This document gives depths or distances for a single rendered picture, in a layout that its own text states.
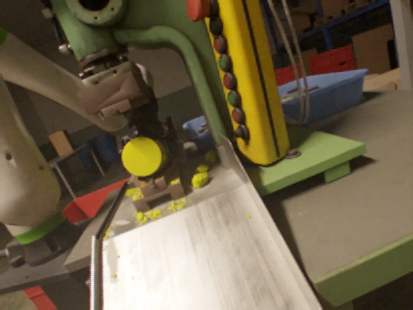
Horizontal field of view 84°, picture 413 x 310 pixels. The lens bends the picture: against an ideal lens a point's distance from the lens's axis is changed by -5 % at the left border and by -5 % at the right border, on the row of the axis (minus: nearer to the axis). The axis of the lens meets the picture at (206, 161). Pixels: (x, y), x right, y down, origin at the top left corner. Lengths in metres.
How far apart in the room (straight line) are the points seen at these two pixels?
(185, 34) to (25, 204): 0.42
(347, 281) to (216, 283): 0.15
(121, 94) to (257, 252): 0.31
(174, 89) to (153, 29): 8.24
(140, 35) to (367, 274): 0.46
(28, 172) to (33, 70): 0.31
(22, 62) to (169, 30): 0.41
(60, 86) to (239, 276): 0.63
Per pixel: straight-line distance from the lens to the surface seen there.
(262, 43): 0.44
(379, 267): 0.32
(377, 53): 6.11
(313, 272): 0.29
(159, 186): 0.43
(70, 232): 0.74
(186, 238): 0.37
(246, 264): 0.34
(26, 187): 0.52
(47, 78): 0.75
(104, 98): 0.41
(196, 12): 0.42
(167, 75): 8.71
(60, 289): 0.79
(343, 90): 0.82
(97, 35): 0.47
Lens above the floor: 1.17
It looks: 17 degrees down
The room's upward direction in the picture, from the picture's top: 21 degrees counter-clockwise
